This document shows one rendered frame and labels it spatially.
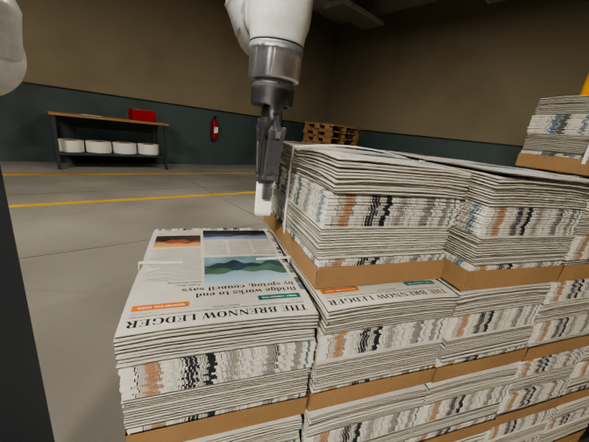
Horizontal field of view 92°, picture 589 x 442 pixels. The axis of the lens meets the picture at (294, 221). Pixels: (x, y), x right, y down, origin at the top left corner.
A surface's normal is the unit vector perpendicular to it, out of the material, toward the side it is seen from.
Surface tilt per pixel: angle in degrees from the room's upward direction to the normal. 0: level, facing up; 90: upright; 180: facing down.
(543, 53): 90
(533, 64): 90
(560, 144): 90
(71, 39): 90
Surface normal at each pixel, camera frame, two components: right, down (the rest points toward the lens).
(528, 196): 0.32, 0.33
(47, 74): 0.64, 0.31
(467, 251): -0.94, 0.00
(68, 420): 0.11, -0.95
